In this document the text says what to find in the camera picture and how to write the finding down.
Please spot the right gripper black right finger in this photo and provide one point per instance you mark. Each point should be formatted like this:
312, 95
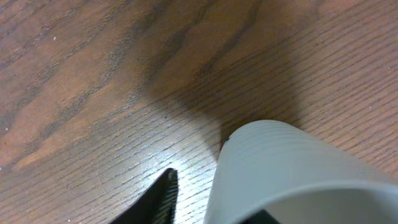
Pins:
261, 217

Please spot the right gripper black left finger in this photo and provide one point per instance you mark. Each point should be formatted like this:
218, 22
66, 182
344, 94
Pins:
157, 205

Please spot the grey plastic cup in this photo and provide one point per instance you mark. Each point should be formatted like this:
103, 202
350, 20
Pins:
271, 166

